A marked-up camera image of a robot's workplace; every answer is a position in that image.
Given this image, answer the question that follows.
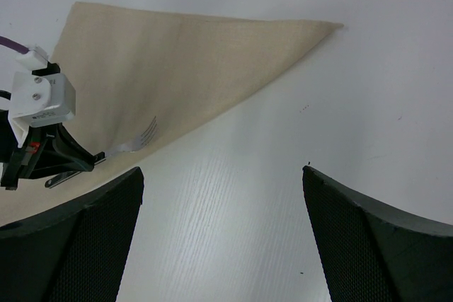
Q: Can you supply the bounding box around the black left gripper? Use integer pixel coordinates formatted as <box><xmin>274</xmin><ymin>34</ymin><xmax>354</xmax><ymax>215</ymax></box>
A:
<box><xmin>1</xmin><ymin>109</ymin><xmax>96</xmax><ymax>191</ymax></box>

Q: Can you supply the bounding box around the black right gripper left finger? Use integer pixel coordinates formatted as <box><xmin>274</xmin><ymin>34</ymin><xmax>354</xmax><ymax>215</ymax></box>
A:
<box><xmin>1</xmin><ymin>167</ymin><xmax>144</xmax><ymax>301</ymax></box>

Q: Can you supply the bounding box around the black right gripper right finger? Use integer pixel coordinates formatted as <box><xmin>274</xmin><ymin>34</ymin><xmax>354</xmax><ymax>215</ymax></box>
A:
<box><xmin>302</xmin><ymin>165</ymin><xmax>452</xmax><ymax>301</ymax></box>

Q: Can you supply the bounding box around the silver fork black handle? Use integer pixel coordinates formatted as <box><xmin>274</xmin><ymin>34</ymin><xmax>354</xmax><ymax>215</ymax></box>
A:
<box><xmin>45</xmin><ymin>117</ymin><xmax>158</xmax><ymax>188</ymax></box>

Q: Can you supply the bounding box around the beige cloth napkin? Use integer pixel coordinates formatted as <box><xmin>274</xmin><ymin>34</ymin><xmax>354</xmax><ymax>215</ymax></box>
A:
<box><xmin>1</xmin><ymin>2</ymin><xmax>340</xmax><ymax>225</ymax></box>

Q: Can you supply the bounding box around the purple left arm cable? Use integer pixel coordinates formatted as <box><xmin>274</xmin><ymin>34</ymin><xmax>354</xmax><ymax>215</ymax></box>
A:
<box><xmin>0</xmin><ymin>35</ymin><xmax>31</xmax><ymax>56</ymax></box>

